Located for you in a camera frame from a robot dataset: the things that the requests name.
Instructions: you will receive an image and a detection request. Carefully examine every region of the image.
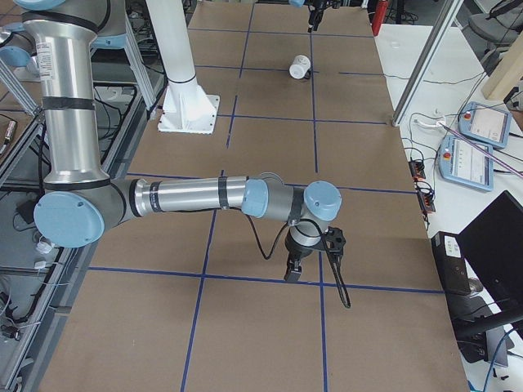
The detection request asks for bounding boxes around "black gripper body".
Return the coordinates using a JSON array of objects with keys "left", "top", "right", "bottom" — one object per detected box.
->
[
  {"left": 310, "top": 0, "right": 327, "bottom": 20},
  {"left": 285, "top": 222, "right": 324, "bottom": 265}
]

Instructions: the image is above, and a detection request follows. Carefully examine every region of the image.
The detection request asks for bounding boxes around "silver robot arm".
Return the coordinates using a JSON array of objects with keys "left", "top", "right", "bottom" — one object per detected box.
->
[
  {"left": 20, "top": 1, "right": 345, "bottom": 283},
  {"left": 288, "top": 0, "right": 330, "bottom": 33}
]

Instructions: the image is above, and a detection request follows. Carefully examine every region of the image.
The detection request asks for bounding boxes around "white mug with smiley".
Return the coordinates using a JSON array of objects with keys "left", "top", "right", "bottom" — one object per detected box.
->
[{"left": 288, "top": 55, "right": 311, "bottom": 80}]

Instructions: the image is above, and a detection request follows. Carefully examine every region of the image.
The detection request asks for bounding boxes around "red cylinder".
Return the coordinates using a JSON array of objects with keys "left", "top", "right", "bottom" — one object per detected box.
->
[{"left": 371, "top": 0, "right": 389, "bottom": 37}]

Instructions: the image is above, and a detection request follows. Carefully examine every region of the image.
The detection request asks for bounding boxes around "brown paper table cover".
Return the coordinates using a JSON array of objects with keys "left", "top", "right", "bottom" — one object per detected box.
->
[{"left": 39, "top": 2, "right": 468, "bottom": 391}]

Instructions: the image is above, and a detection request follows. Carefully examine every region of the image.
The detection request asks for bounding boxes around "black box on table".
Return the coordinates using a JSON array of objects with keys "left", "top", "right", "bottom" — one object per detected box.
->
[{"left": 431, "top": 231, "right": 471, "bottom": 296}]

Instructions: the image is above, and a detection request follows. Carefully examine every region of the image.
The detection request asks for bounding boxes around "near blue teach pendant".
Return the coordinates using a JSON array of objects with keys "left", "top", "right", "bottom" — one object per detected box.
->
[{"left": 438, "top": 135, "right": 494, "bottom": 192}]

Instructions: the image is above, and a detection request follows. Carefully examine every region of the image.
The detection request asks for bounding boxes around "blue teach pendant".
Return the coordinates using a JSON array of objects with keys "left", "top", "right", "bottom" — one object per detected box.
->
[
  {"left": 438, "top": 135, "right": 494, "bottom": 192},
  {"left": 458, "top": 101, "right": 512, "bottom": 149}
]

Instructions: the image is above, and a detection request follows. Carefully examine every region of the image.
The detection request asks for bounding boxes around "black laptop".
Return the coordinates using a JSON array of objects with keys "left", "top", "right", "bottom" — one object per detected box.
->
[{"left": 458, "top": 190, "right": 522, "bottom": 309}]

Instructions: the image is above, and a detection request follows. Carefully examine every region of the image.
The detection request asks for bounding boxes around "far blue teach pendant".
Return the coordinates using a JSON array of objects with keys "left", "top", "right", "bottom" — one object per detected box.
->
[{"left": 458, "top": 101, "right": 512, "bottom": 149}]

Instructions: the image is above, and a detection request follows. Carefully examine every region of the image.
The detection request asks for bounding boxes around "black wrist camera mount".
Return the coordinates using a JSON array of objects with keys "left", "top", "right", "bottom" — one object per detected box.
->
[{"left": 324, "top": 227, "right": 346, "bottom": 260}]

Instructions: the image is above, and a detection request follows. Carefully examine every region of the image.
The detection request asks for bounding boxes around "black looped camera cable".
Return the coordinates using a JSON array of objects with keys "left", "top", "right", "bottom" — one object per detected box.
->
[{"left": 322, "top": 232, "right": 352, "bottom": 310}]

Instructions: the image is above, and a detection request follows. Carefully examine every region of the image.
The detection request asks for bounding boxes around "aluminium frame post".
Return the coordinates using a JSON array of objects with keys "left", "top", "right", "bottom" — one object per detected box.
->
[{"left": 391, "top": 0, "right": 464, "bottom": 127}]

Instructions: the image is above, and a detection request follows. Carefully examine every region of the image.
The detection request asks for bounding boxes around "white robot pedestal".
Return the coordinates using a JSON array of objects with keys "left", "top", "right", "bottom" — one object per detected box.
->
[{"left": 146, "top": 0, "right": 220, "bottom": 134}]

